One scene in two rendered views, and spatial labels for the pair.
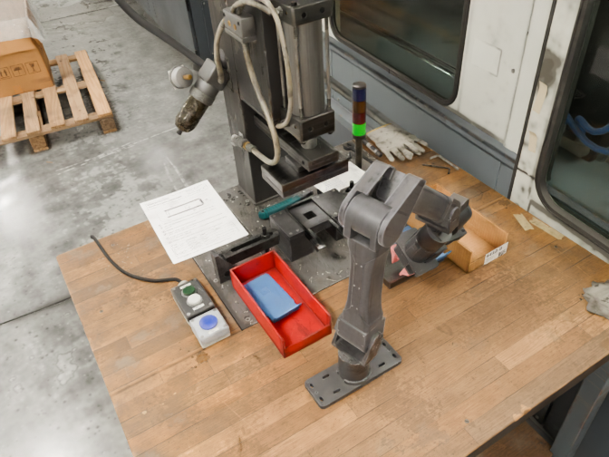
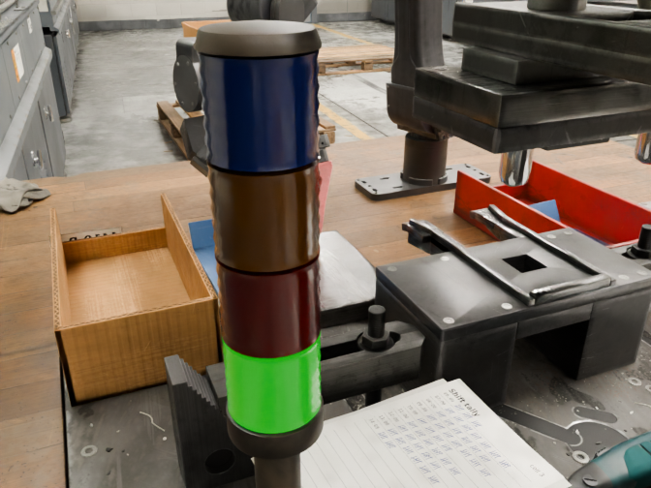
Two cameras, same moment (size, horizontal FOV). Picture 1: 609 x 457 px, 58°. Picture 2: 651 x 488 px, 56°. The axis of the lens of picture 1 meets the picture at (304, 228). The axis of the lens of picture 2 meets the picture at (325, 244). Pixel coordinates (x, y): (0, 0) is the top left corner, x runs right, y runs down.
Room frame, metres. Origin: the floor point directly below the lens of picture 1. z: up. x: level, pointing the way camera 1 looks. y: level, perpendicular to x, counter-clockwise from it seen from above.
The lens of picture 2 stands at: (1.52, -0.13, 1.22)
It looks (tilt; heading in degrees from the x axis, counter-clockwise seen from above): 26 degrees down; 186
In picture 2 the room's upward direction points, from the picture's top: straight up
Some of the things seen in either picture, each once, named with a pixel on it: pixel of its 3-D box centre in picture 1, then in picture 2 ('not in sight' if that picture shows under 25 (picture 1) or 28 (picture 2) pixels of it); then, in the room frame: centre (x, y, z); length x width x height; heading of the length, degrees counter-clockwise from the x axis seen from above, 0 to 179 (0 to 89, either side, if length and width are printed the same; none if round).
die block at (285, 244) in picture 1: (314, 225); (508, 320); (1.07, -0.03, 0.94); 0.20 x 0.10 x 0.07; 119
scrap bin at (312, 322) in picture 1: (278, 300); (557, 219); (0.83, 0.07, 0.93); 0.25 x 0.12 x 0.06; 29
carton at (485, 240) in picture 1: (452, 226); (123, 284); (1.04, -0.38, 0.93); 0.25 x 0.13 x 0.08; 29
